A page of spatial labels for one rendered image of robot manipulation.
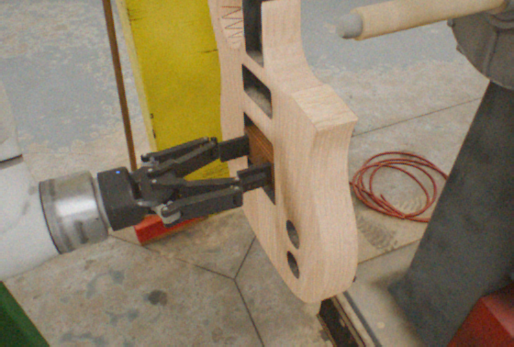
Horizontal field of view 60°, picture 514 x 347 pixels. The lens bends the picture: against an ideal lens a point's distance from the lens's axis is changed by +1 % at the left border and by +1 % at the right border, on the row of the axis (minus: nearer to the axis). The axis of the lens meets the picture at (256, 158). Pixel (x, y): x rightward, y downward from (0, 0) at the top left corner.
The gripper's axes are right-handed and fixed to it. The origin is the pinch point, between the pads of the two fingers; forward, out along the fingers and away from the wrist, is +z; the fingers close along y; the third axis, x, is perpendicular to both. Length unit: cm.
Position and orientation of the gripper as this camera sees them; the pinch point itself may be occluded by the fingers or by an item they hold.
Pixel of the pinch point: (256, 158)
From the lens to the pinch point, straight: 60.1
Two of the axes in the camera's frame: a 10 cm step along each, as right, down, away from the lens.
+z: 9.2, -2.7, 2.9
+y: 3.9, 5.1, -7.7
